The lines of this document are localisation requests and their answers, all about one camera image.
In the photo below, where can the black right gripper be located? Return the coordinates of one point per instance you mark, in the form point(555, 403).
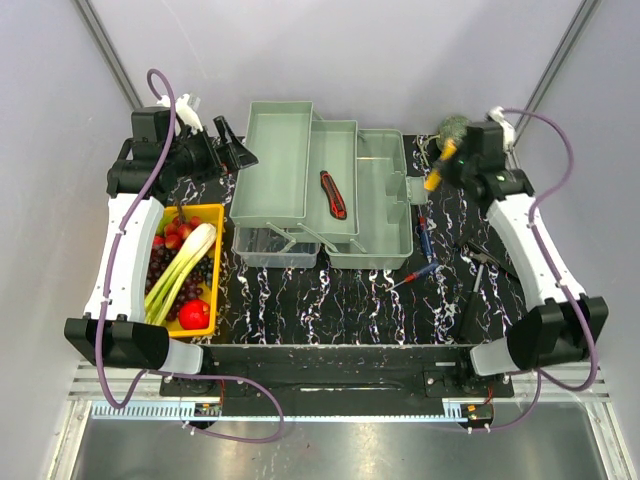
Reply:
point(447, 168)

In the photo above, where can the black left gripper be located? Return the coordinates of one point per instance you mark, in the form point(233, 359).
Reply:
point(230, 157)

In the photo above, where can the yellow utility knife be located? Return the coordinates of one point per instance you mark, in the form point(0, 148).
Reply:
point(435, 176)

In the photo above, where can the blue red screwdriver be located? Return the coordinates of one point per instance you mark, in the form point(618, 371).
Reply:
point(424, 236)

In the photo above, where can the translucent green tool box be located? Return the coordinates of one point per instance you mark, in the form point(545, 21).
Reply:
point(280, 213)

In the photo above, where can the red black utility tool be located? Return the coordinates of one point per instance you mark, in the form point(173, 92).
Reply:
point(337, 206)

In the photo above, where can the small red screwdriver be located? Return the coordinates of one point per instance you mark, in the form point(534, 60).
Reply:
point(421, 273)

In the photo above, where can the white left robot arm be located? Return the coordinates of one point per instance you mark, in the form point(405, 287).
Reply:
point(168, 143)

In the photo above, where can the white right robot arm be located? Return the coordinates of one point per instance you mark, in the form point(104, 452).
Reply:
point(557, 335)

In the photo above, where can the green melon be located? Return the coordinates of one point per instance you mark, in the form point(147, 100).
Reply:
point(452, 128)

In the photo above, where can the yellow plastic bin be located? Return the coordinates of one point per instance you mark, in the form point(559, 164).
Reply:
point(212, 214)

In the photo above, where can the white green leek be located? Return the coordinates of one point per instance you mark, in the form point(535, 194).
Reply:
point(163, 293)

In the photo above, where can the green pepper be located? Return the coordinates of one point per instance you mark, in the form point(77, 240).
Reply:
point(160, 228)

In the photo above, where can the dark purple grapes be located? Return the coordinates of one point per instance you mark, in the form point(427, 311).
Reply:
point(193, 287)

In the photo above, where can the red apple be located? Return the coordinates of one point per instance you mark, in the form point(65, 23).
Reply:
point(194, 315)

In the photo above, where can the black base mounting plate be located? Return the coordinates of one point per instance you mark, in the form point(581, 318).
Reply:
point(342, 381)

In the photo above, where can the left aluminium frame post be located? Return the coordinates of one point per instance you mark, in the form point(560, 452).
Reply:
point(98, 33)

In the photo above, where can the aluminium frame post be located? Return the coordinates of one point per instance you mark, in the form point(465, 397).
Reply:
point(577, 26)
point(98, 33)

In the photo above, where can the right aluminium frame post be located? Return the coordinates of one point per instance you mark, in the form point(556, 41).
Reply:
point(577, 26)

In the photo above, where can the white slotted cable duct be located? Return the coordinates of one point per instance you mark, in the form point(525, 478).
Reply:
point(184, 411)

